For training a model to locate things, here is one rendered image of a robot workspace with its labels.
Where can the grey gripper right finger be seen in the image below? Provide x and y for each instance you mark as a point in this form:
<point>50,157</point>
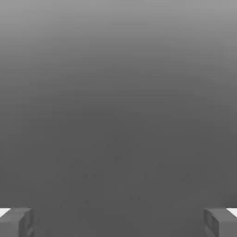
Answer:
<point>222,222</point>

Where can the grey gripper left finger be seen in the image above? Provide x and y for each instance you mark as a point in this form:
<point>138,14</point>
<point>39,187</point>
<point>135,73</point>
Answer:
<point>14,222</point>

